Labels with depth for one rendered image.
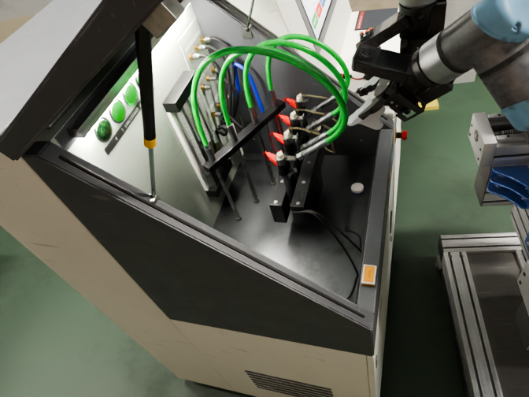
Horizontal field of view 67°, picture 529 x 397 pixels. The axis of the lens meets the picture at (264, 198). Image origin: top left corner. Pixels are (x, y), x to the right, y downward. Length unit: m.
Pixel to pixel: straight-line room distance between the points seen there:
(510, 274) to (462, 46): 1.38
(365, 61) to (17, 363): 2.31
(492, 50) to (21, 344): 2.51
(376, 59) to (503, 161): 0.65
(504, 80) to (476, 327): 1.24
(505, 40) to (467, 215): 1.75
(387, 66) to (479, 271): 1.30
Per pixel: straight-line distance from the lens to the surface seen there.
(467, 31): 0.67
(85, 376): 2.33
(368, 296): 0.97
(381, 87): 0.79
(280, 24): 1.24
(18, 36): 1.16
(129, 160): 0.96
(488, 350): 1.75
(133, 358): 2.23
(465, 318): 1.78
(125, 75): 0.92
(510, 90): 0.68
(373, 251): 1.03
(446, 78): 0.72
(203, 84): 1.24
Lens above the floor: 1.82
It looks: 47 degrees down
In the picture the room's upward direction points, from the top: 19 degrees counter-clockwise
